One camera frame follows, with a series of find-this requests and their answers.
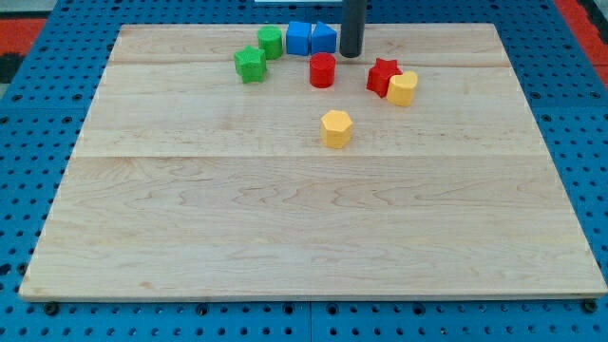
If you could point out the blue cube block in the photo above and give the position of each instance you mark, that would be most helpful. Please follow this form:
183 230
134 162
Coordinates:
298 37

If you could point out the yellow heart block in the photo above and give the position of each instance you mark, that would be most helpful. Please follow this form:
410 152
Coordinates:
402 88

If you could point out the wooden board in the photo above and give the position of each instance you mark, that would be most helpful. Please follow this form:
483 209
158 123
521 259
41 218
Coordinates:
187 185

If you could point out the red star block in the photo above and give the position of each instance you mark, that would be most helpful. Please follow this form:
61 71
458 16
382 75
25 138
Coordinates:
379 76

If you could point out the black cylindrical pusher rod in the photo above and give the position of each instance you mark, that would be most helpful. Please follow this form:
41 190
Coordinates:
354 14

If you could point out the blue triangle block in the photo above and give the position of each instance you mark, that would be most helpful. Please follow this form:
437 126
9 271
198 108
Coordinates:
323 39

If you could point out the yellow hexagon block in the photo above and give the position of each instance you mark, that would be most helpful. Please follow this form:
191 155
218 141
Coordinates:
336 129

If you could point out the red cylinder block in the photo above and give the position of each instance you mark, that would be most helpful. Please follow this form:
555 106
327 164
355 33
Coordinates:
322 70

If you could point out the green cylinder block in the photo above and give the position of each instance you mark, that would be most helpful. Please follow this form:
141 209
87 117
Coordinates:
269 39

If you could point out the green star block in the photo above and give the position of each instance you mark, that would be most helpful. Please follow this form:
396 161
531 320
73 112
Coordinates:
250 64

